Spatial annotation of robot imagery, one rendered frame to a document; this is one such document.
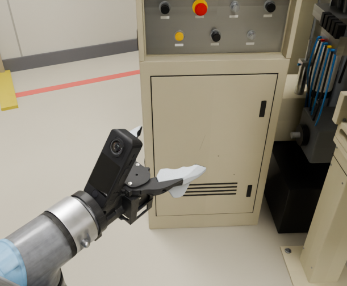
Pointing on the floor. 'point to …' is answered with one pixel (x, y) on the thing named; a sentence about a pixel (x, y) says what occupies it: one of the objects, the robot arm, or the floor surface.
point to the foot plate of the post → (295, 266)
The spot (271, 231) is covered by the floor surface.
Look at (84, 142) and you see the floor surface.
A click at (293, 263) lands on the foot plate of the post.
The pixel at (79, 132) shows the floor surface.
